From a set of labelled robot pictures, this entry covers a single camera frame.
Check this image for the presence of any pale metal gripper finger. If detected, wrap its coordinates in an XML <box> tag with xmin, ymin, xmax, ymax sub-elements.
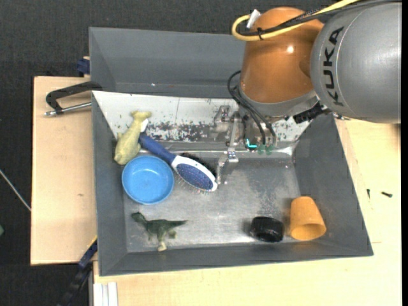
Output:
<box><xmin>216</xmin><ymin>150</ymin><xmax>239</xmax><ymax>185</ymax></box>
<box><xmin>212</xmin><ymin>105</ymin><xmax>231</xmax><ymax>134</ymax></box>

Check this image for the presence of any blue and white hairbrush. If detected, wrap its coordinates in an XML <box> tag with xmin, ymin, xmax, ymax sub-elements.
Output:
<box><xmin>138</xmin><ymin>132</ymin><xmax>219</xmax><ymax>194</ymax></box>

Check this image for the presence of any grey metal bin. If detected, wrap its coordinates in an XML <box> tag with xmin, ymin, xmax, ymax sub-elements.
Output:
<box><xmin>88</xmin><ymin>26</ymin><xmax>374</xmax><ymax>277</ymax></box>

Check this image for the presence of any blue bowl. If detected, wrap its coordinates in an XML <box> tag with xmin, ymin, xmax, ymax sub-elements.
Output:
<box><xmin>121</xmin><ymin>154</ymin><xmax>175</xmax><ymax>206</ymax></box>

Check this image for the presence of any green toy dinosaur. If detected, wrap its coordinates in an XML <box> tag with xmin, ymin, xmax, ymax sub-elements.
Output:
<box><xmin>131</xmin><ymin>211</ymin><xmax>188</xmax><ymax>252</ymax></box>

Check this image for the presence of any orange cup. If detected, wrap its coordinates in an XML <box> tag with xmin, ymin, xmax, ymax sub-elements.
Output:
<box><xmin>289</xmin><ymin>196</ymin><xmax>327</xmax><ymax>242</ymax></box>

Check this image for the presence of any yellow toy whale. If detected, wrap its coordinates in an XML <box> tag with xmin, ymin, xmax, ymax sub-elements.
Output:
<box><xmin>113</xmin><ymin>110</ymin><xmax>153</xmax><ymax>166</ymax></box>

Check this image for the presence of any pale wood board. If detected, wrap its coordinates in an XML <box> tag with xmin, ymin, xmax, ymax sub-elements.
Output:
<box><xmin>30</xmin><ymin>76</ymin><xmax>98</xmax><ymax>266</ymax></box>

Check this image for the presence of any black cylinder on white bracket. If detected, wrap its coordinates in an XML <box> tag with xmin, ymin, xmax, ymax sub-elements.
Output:
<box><xmin>288</xmin><ymin>102</ymin><xmax>329</xmax><ymax>124</ymax></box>

